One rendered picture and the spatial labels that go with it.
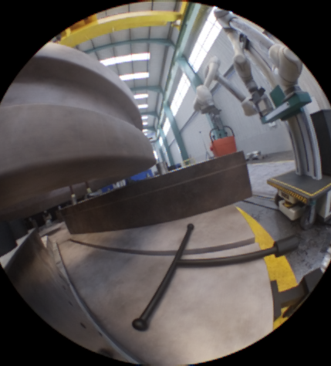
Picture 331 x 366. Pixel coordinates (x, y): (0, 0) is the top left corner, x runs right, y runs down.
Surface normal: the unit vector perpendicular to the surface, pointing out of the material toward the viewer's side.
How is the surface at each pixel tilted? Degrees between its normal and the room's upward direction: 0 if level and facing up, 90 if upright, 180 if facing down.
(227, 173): 90
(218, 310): 0
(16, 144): 90
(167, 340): 0
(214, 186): 90
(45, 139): 90
